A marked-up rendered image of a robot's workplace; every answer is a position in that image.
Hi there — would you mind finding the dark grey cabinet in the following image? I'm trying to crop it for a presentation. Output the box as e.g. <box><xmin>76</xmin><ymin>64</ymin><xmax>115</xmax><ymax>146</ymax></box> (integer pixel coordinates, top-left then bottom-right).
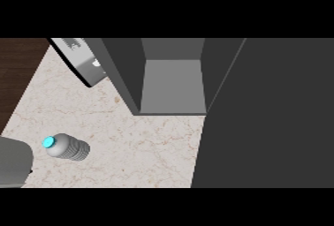
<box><xmin>82</xmin><ymin>37</ymin><xmax>248</xmax><ymax>117</ymax></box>

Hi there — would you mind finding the clear water bottle blue cap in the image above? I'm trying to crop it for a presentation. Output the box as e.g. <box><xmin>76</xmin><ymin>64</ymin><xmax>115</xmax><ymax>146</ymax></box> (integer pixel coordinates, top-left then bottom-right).
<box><xmin>39</xmin><ymin>132</ymin><xmax>91</xmax><ymax>162</ymax></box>

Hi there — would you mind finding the grey appliance black edge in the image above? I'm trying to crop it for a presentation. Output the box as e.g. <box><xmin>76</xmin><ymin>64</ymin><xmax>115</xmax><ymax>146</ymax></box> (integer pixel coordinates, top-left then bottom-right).
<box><xmin>45</xmin><ymin>37</ymin><xmax>107</xmax><ymax>88</ymax></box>

